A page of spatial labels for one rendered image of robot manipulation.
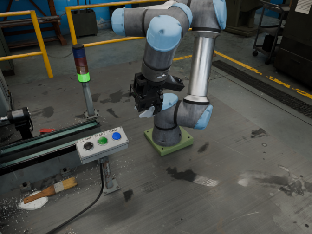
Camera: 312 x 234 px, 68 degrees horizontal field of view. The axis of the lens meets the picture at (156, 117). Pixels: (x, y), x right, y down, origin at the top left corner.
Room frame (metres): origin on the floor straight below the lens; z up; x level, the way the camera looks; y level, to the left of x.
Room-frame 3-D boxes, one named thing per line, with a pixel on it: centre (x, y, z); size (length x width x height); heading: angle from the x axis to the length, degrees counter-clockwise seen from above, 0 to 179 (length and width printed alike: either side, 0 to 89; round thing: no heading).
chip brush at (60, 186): (0.60, 0.43, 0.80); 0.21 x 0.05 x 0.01; 120
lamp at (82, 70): (1.14, 0.39, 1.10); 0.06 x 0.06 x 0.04
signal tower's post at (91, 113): (1.14, 0.39, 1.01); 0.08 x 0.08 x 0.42; 30
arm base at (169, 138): (0.90, -0.05, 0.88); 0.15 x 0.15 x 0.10
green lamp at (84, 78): (1.14, 0.39, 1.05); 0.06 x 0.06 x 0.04
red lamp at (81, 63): (1.14, 0.39, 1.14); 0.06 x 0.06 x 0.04
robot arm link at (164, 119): (0.90, -0.05, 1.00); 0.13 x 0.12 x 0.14; 67
